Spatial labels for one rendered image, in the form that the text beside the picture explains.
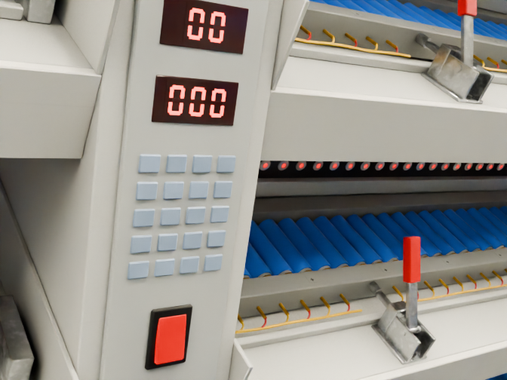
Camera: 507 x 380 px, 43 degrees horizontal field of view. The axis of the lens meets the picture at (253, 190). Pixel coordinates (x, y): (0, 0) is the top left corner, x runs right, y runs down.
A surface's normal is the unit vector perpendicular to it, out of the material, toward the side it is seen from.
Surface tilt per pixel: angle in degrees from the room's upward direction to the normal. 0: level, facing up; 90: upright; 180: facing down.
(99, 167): 90
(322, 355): 21
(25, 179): 90
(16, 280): 90
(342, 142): 110
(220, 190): 90
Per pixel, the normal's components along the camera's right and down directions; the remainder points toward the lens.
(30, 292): -0.81, 0.02
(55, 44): 0.33, -0.81
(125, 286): 0.57, 0.26
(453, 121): 0.48, 0.58
